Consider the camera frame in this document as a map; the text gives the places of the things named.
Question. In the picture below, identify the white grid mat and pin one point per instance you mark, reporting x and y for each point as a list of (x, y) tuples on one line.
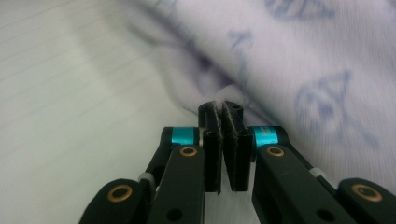
[(62, 93)]

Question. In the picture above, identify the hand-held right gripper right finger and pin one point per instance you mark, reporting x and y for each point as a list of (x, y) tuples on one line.
[(238, 155)]

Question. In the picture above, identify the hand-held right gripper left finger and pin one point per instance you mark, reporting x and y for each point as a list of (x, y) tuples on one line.
[(213, 149)]

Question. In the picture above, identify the lilac printed cloth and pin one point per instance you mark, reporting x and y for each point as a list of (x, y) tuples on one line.
[(295, 62)]

